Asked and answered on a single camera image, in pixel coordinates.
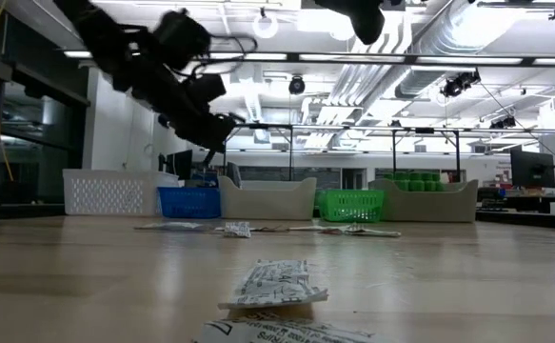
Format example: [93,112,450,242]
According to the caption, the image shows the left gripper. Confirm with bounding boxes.
[133,64,238,168]

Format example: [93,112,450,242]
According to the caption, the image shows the printed wipe packet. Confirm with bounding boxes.
[217,259,329,311]

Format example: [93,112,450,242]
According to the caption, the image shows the white wrapper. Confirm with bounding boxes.
[328,222,403,238]
[133,220,214,233]

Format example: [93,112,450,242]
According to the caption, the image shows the white bandage wrapper bold print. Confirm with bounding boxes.
[193,317,387,343]

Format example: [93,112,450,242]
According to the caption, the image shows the dark office chair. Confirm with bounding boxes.
[226,161,243,188]

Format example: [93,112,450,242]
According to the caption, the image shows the black computer monitor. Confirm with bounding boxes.
[157,150,194,181]
[509,149,555,190]

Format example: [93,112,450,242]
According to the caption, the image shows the blue plastic basket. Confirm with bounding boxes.
[156,186,222,220]

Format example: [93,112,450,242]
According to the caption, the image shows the beige plastic bin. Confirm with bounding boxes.
[368,178,480,224]
[218,175,319,222]

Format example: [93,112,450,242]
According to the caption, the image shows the small white printed packet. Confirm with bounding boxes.
[223,221,252,239]

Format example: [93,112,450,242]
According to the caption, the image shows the white lattice basket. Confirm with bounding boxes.
[62,169,181,217]

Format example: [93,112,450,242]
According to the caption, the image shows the white paper strip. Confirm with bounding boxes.
[287,224,349,233]

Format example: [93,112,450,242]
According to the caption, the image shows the overhead light bar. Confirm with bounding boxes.
[62,50,555,67]

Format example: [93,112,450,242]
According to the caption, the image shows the round ceiling lamp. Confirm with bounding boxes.
[251,11,279,40]

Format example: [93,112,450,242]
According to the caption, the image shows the green plastic basket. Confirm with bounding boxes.
[315,189,387,224]

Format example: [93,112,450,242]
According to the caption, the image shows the black ceiling spotlights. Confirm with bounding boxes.
[439,70,482,99]
[489,115,517,131]

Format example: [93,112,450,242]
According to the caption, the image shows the dark office desk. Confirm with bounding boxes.
[475,186,555,231]

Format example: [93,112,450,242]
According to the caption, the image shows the black metal rig frame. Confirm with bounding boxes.
[390,127,463,184]
[220,122,295,182]

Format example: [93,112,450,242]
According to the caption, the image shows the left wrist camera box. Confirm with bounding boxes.
[184,73,228,113]

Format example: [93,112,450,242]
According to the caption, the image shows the black hanging camera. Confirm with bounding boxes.
[287,74,307,96]

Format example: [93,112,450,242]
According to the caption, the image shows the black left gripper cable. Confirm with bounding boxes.
[208,33,259,72]

